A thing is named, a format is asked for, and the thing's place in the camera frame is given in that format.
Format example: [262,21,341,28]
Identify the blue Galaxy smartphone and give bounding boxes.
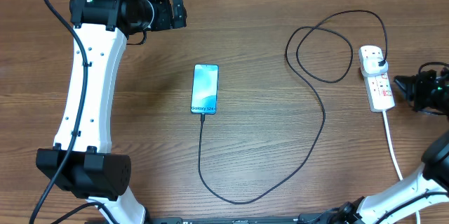
[190,64,219,114]

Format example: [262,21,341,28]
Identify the black USB charging cable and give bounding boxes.
[197,9,389,205]

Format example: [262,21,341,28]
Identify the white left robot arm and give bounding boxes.
[36,0,187,223]

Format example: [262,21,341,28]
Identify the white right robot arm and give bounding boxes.
[329,73,448,224]

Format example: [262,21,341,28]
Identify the white charger plug adapter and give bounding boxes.
[361,58,389,77]

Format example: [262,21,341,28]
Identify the white power strip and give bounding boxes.
[358,45,395,112]

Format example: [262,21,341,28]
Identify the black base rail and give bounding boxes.
[83,213,397,224]

